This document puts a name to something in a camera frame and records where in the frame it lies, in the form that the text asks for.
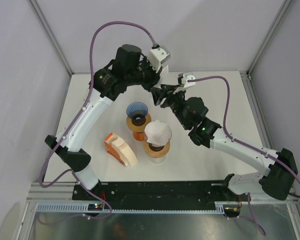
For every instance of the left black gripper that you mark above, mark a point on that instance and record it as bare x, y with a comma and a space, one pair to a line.
154, 76

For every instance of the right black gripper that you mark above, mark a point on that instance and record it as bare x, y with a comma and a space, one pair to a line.
158, 94

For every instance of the blue glass dripper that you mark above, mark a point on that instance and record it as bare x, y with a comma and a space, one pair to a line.
137, 110

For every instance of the white paper coffee filter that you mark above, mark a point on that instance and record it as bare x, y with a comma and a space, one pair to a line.
157, 133

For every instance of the orange glass carafe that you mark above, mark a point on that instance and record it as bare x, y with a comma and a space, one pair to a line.
139, 136

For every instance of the clear glass carafe brown collar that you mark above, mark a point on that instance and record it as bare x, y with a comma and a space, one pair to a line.
158, 160

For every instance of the coffee filter pack orange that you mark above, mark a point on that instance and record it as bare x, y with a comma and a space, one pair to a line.
120, 150

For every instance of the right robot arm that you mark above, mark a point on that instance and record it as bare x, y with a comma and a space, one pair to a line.
276, 170

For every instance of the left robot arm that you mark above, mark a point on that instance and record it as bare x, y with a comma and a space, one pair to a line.
129, 68

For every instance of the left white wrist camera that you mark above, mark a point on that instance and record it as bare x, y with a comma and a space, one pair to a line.
157, 56

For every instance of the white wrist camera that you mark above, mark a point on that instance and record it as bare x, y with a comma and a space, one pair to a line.
184, 81
157, 56

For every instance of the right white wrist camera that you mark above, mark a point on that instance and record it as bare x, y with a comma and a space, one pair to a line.
184, 81

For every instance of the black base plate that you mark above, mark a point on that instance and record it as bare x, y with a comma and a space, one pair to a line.
159, 194

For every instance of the grey cable duct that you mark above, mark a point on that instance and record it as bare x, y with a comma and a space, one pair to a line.
96, 208

